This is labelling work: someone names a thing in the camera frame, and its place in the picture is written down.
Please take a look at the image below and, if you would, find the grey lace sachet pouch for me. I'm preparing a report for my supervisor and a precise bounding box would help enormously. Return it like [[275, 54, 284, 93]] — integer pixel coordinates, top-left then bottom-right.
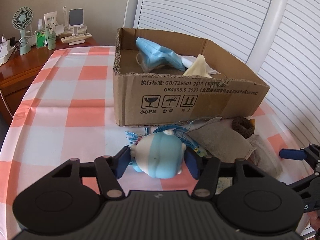
[[188, 118, 256, 163]]

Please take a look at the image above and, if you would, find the blue white plush toy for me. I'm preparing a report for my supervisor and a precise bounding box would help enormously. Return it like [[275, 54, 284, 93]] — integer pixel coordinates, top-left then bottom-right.
[[130, 130, 187, 179]]

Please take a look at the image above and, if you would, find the brown woven scrunchie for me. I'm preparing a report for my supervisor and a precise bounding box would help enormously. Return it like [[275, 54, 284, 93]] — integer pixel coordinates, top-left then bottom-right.
[[232, 116, 255, 139]]

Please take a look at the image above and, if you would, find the pink checkered tablecloth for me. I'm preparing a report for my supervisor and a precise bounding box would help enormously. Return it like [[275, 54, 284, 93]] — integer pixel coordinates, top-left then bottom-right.
[[1, 47, 302, 239]]

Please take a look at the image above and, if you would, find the brown cardboard box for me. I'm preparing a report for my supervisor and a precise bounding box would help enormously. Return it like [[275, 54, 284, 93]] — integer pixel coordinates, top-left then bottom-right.
[[113, 28, 269, 126]]

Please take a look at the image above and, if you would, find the white cloth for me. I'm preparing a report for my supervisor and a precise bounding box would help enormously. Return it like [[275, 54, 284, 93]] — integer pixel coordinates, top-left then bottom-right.
[[181, 55, 220, 77]]

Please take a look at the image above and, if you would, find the wooden nightstand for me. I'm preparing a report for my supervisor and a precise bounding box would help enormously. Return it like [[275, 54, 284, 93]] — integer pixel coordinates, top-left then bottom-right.
[[0, 36, 101, 126]]

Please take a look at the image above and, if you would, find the white remote control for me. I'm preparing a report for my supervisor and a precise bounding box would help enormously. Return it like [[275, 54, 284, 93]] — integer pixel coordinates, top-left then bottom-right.
[[61, 33, 92, 43]]

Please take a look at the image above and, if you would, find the pale green tube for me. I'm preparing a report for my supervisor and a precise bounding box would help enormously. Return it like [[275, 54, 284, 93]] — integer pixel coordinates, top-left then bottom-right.
[[46, 23, 56, 50]]

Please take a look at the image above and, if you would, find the green bottle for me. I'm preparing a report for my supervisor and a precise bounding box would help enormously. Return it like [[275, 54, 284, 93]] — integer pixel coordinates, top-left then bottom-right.
[[36, 30, 47, 49]]

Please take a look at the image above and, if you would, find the white curved pole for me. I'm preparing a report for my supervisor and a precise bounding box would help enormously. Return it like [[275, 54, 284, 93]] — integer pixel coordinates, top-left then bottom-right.
[[246, 0, 288, 73]]

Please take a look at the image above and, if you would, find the white louvered door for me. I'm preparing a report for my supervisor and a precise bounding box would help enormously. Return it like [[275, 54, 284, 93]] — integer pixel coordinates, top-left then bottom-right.
[[133, 0, 319, 146]]

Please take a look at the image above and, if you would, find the phone on white stand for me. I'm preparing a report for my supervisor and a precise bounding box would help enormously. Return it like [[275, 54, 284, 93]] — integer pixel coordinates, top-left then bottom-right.
[[68, 8, 84, 36]]

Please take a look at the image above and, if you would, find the green mini desk fan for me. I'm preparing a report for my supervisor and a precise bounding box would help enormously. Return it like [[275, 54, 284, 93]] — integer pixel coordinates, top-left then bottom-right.
[[12, 7, 33, 55]]

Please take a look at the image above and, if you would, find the white charging cable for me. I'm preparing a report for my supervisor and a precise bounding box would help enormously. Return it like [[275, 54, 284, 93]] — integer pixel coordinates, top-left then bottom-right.
[[0, 89, 13, 118]]

